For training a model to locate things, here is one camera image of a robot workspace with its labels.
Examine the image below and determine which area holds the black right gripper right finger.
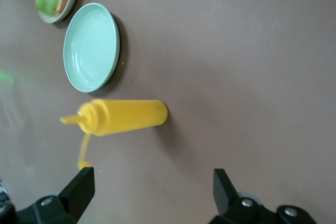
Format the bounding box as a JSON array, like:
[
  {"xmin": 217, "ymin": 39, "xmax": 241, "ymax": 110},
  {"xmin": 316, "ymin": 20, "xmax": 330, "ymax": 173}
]
[{"xmin": 209, "ymin": 168, "xmax": 318, "ymax": 224}]

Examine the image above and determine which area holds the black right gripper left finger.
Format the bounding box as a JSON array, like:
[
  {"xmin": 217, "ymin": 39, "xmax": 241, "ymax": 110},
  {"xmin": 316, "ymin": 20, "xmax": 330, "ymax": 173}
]
[{"xmin": 15, "ymin": 166, "xmax": 96, "ymax": 224}]

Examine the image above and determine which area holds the yellow mustard squeeze bottle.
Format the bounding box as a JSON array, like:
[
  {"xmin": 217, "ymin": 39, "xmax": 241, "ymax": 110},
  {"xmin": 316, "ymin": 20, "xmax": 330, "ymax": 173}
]
[{"xmin": 59, "ymin": 98, "xmax": 169, "ymax": 169}]

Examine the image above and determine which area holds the mint green plate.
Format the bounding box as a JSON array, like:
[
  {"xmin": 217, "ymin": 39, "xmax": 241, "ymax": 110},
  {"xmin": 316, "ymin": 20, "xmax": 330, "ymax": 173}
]
[{"xmin": 62, "ymin": 3, "xmax": 121, "ymax": 93}]

